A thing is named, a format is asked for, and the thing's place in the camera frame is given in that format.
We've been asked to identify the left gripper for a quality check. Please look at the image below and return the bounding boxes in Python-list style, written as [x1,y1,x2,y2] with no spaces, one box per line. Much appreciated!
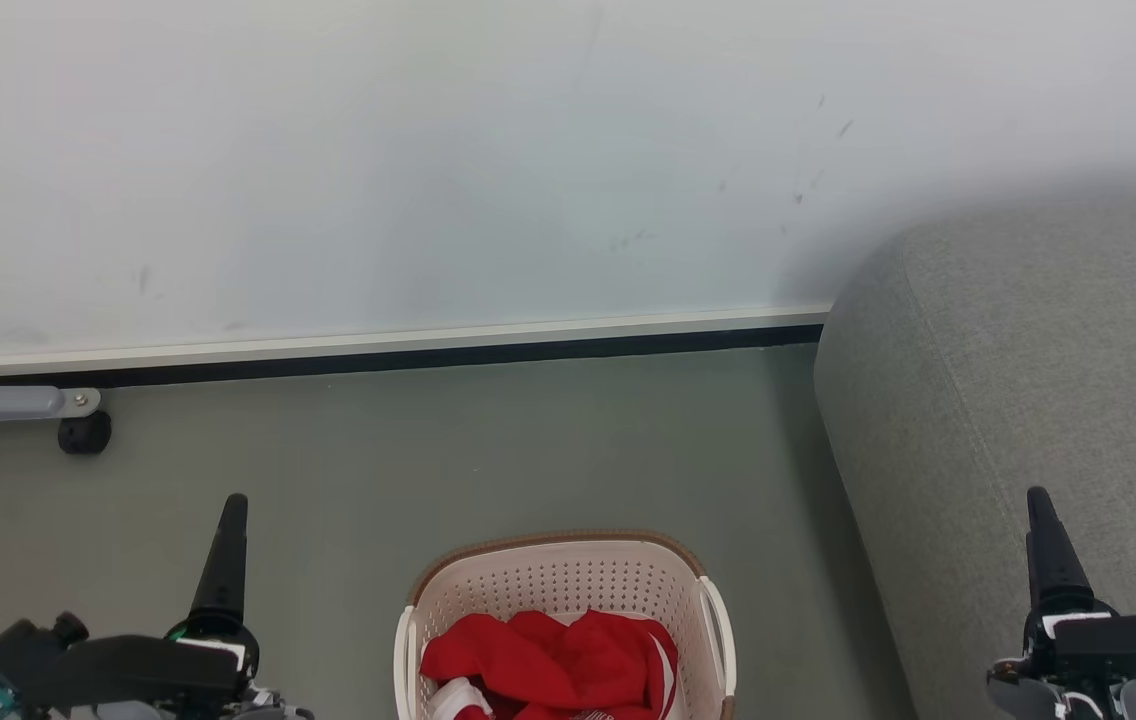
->
[165,493,261,692]

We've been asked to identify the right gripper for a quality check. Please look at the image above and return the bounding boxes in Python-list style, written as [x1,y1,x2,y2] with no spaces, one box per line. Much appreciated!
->
[985,486,1124,720]

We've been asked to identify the red garment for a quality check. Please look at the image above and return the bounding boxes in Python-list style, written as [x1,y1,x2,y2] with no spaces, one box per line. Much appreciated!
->
[419,612,574,720]

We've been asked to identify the red shorts with number 23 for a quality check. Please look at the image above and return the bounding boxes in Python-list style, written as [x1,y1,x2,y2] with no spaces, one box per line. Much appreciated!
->
[568,610,681,720]

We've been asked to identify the grey fabric sofa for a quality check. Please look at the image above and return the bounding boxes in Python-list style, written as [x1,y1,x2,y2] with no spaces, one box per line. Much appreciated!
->
[813,190,1136,720]

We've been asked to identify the black caster wheel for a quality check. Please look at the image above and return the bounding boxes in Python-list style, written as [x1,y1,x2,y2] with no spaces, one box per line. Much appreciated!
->
[57,411,114,457]

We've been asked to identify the white and black baseboard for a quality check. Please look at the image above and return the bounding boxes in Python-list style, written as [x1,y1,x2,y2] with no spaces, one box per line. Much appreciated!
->
[0,304,834,390]

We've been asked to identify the cream perforated laundry basket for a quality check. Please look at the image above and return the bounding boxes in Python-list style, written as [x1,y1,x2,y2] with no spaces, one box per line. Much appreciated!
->
[393,530,738,720]

